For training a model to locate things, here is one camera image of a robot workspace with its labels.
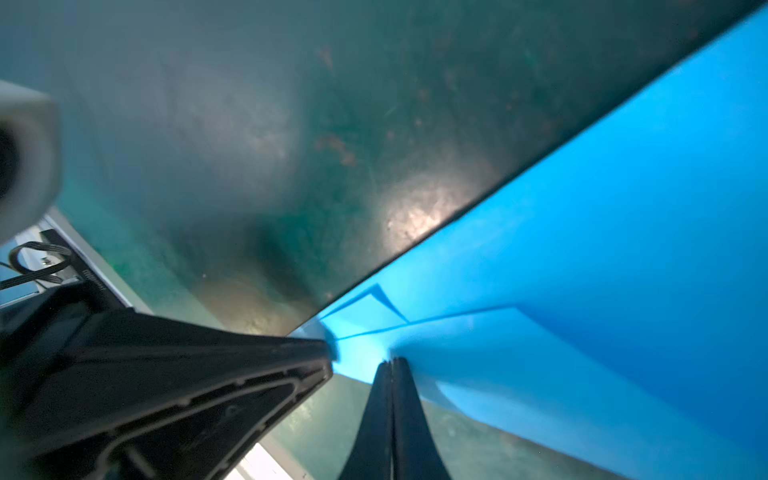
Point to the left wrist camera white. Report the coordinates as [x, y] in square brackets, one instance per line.
[31, 165]

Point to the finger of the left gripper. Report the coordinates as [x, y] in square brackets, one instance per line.
[93, 389]

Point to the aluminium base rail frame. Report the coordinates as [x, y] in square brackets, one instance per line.
[55, 227]

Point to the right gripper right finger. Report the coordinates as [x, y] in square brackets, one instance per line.
[415, 453]

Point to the blue square paper sheet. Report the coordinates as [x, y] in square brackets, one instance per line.
[611, 302]

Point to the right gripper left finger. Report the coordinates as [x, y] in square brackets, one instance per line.
[371, 454]

